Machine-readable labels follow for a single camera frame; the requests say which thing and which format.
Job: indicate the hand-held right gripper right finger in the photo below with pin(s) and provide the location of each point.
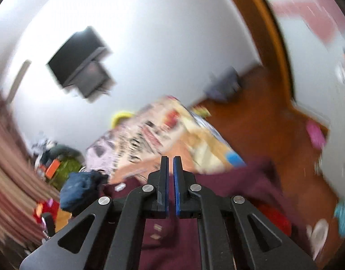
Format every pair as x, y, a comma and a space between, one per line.
176, 191

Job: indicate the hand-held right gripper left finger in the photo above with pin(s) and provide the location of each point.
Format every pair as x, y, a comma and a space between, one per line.
166, 191

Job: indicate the maroon garment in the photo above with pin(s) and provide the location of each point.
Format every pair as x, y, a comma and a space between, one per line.
172, 244

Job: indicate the yellow tube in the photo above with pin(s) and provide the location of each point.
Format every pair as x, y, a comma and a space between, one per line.
121, 116

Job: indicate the dark blue cloth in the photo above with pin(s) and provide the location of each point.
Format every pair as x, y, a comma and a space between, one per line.
79, 188

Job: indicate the green covered pile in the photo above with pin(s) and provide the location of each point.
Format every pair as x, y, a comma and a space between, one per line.
68, 171

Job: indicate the red cloth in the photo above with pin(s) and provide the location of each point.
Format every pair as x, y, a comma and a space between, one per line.
276, 219

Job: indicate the dark green jacket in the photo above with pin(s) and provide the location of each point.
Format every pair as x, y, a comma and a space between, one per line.
62, 150

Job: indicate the grey cloth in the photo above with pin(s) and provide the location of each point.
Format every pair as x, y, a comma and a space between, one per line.
223, 85

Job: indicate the orange box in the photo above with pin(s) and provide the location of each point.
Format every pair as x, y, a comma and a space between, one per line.
52, 168

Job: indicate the red plush toy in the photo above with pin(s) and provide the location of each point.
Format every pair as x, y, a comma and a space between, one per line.
40, 211

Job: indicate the grey box under television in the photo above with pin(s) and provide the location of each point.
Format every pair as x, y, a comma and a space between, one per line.
95, 80

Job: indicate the white slipper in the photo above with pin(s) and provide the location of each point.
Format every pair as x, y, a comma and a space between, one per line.
318, 234

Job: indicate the pink item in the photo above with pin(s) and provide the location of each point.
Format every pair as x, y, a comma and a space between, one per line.
315, 135

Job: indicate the striped curtain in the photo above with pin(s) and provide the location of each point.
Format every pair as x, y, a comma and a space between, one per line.
12, 174

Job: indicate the light blue item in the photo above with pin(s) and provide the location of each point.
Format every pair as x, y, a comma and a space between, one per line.
344, 216

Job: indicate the white air conditioner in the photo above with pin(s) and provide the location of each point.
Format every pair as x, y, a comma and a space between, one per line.
19, 80

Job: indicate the white wardrobe sliding door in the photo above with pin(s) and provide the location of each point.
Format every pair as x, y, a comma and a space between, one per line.
301, 47

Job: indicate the black wall television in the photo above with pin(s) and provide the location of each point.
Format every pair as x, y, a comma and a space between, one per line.
74, 56

